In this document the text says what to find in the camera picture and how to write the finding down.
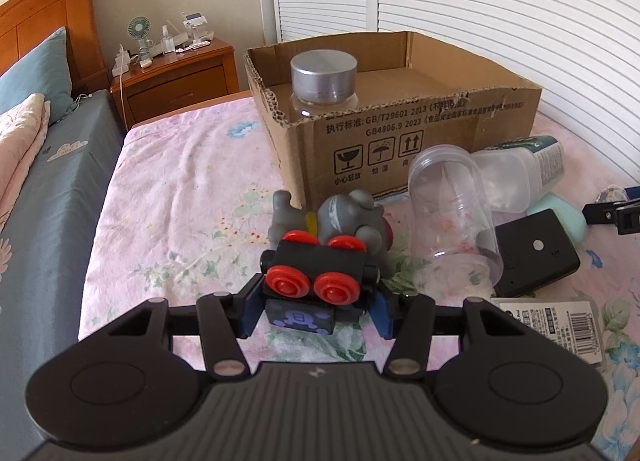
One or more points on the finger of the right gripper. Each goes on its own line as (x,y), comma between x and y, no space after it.
(617,206)

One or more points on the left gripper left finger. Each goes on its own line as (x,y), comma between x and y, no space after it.
(224,319)

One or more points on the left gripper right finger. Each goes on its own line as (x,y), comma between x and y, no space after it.
(410,322)

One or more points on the mint green round case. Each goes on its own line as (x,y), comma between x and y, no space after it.
(572,220)

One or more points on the clear plastic jar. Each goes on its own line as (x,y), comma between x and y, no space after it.
(453,245)

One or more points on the black toy block red wheels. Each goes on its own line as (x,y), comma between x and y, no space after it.
(309,286)

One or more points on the black square device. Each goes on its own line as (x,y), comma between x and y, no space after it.
(536,251)

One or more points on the grey elephant toy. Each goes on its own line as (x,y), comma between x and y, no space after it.
(355,214)

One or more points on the white medical cotton bottle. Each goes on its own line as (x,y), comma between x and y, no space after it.
(518,173)

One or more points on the clear pen refill case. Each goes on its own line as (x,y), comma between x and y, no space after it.
(570,323)

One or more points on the capsule jar with silver lid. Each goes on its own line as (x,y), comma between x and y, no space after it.
(323,81)

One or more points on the floral pink table cloth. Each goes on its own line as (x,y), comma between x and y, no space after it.
(189,204)

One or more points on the blue bed sheet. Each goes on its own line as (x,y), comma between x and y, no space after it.
(45,251)

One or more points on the white louvered closet door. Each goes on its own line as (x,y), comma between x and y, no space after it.
(583,53)

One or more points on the brown cardboard box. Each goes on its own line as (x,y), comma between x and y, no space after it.
(413,92)

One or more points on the wooden nightstand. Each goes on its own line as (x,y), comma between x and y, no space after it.
(175,81)

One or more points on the white power strip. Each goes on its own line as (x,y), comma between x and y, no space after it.
(121,62)

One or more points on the pink floral quilt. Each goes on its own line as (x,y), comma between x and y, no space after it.
(23,131)

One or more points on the clear spray bottle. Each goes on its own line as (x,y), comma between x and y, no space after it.
(168,43)

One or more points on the phone stand with device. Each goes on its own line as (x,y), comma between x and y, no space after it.
(196,26)

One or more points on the small green desk fan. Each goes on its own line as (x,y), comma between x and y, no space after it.
(138,29)

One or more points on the blue pillow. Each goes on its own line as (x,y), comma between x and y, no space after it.
(43,70)

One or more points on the wooden bed headboard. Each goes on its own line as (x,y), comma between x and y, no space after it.
(26,23)

